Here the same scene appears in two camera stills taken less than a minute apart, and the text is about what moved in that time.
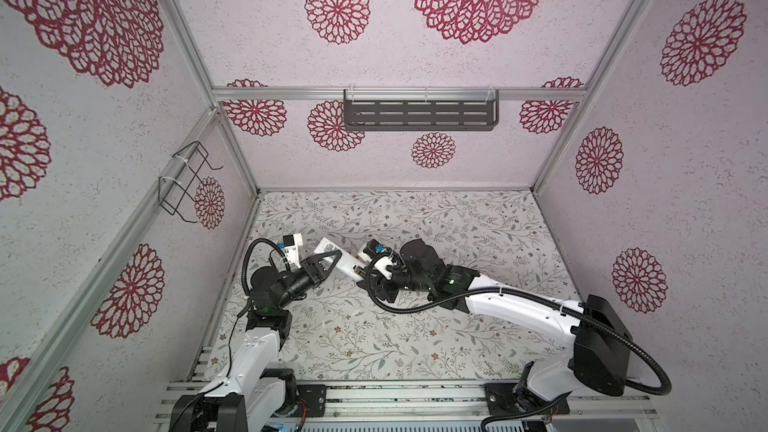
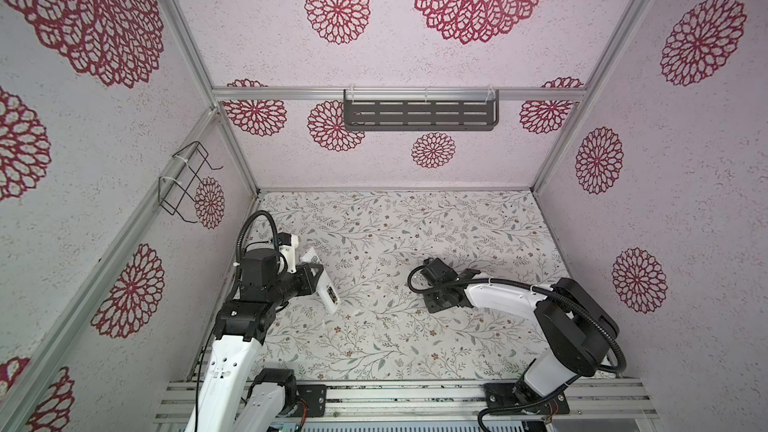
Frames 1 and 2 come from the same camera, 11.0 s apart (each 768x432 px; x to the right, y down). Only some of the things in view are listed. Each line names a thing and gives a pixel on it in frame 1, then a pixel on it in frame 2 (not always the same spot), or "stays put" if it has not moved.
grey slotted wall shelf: (420, 109) stays put
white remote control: (345, 262) -> (325, 290)
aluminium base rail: (438, 402) stays put
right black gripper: (384, 287) -> (429, 305)
